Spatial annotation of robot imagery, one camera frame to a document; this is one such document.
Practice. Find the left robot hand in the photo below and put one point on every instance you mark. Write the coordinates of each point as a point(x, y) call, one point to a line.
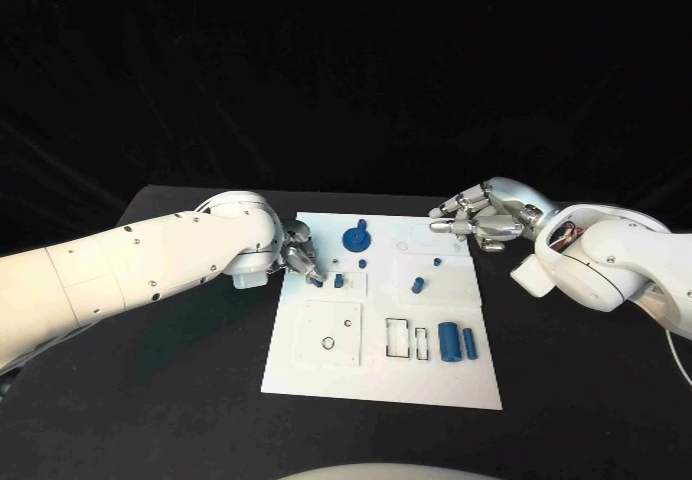
point(298, 255)

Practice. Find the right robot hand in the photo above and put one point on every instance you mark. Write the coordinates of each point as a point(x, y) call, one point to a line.
point(498, 217)

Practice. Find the blue plug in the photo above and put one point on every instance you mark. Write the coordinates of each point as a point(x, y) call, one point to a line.
point(316, 282)

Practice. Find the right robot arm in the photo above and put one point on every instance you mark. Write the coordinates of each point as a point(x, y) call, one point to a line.
point(610, 255)

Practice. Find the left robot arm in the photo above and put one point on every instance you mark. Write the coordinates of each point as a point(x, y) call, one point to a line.
point(135, 262)

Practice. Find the white task board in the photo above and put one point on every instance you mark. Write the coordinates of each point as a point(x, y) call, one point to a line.
point(378, 311)

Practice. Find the blue block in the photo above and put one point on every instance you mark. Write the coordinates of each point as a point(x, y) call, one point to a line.
point(338, 280)

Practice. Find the blue gear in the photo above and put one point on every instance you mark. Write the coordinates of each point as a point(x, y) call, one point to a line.
point(358, 238)

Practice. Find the thin blue cylinder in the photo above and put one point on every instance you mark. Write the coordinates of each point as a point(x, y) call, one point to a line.
point(469, 343)

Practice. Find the thick blue cylinder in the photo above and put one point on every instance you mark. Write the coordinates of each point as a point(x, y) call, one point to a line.
point(449, 341)

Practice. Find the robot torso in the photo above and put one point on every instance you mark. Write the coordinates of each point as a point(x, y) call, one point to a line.
point(387, 472)

